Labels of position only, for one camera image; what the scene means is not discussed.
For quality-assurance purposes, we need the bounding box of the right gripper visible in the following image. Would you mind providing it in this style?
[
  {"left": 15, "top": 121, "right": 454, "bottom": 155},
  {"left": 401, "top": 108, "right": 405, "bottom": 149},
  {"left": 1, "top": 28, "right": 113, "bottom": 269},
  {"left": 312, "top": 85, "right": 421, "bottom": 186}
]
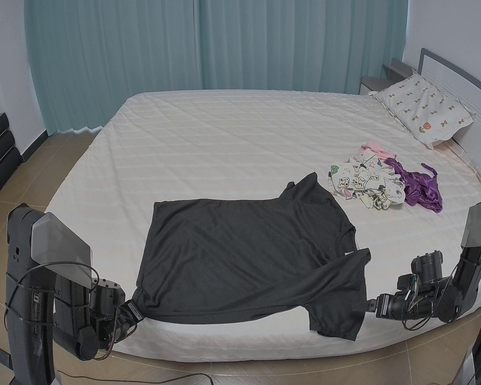
[{"left": 366, "top": 294, "right": 401, "bottom": 320}]

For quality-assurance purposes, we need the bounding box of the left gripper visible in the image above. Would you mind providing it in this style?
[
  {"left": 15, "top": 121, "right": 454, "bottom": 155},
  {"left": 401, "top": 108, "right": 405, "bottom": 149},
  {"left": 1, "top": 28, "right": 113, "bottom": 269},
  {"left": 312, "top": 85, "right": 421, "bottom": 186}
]
[{"left": 119, "top": 300, "right": 145, "bottom": 330}]

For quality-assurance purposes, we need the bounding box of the black T-shirt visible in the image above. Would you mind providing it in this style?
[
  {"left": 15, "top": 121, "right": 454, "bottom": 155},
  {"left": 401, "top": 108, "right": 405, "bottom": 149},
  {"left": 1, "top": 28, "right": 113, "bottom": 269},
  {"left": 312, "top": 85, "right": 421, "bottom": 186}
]
[{"left": 133, "top": 172, "right": 373, "bottom": 342}]

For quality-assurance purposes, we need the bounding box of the purple garment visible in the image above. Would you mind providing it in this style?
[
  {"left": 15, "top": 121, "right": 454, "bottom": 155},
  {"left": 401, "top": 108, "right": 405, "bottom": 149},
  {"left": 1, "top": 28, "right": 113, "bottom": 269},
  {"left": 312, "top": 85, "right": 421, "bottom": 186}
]
[{"left": 384, "top": 157, "right": 443, "bottom": 213}]

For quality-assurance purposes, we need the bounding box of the white printed pyjama garment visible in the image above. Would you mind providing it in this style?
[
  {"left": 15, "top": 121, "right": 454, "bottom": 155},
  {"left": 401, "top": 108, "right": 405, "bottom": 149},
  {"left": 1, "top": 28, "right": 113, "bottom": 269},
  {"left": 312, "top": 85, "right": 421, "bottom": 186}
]
[{"left": 328, "top": 155, "right": 407, "bottom": 211}]

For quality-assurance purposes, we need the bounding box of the pink garment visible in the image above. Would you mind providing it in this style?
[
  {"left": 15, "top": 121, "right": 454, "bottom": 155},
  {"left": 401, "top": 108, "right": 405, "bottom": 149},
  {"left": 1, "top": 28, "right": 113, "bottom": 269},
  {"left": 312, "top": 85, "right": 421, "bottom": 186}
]
[{"left": 355, "top": 141, "right": 393, "bottom": 163}]

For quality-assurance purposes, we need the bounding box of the bed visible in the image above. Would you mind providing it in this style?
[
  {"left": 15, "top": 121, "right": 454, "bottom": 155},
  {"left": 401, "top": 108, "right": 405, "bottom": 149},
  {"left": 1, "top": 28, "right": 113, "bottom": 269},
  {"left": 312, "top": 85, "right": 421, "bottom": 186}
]
[{"left": 44, "top": 48, "right": 481, "bottom": 364}]

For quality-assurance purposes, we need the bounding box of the white printed pillow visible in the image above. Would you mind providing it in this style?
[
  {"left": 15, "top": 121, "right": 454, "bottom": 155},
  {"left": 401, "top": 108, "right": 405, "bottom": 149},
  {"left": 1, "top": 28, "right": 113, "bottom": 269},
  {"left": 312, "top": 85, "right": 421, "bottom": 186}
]
[{"left": 369, "top": 71, "right": 477, "bottom": 149}]

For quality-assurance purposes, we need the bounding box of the grey bedside table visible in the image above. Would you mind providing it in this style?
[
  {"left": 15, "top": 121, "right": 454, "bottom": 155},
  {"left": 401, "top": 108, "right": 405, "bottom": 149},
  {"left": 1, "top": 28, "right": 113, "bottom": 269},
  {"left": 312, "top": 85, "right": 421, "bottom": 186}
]
[{"left": 360, "top": 57, "right": 417, "bottom": 95}]

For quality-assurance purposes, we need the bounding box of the blue-green curtain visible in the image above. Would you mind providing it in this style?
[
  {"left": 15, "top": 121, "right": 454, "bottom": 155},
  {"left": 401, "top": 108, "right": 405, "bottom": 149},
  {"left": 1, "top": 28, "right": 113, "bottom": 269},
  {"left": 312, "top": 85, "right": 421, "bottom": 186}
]
[
  {"left": 24, "top": 0, "right": 203, "bottom": 133},
  {"left": 198, "top": 0, "right": 409, "bottom": 95}
]

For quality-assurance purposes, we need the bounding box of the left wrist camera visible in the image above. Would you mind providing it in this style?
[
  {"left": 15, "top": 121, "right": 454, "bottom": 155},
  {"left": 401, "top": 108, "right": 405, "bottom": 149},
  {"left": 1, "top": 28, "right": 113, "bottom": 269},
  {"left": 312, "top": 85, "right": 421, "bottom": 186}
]
[{"left": 89, "top": 278, "right": 126, "bottom": 316}]

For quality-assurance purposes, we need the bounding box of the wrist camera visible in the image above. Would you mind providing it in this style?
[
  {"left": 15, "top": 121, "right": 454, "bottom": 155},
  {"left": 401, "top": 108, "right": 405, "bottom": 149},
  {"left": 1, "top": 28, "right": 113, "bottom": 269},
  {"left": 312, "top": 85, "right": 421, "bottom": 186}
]
[
  {"left": 398, "top": 250, "right": 445, "bottom": 292},
  {"left": 89, "top": 278, "right": 126, "bottom": 316}
]

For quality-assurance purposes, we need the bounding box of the black cable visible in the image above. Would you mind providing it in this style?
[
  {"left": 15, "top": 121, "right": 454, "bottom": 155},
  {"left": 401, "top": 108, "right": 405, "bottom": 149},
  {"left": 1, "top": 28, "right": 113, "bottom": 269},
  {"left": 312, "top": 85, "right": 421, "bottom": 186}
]
[
  {"left": 402, "top": 314, "right": 440, "bottom": 331},
  {"left": 5, "top": 262, "right": 101, "bottom": 324},
  {"left": 58, "top": 369, "right": 216, "bottom": 385}
]

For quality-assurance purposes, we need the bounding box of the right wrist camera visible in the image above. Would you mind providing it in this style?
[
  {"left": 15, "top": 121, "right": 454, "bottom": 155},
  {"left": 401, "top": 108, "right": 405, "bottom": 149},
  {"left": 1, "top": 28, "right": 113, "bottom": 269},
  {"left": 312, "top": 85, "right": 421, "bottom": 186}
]
[{"left": 398, "top": 250, "right": 445, "bottom": 292}]

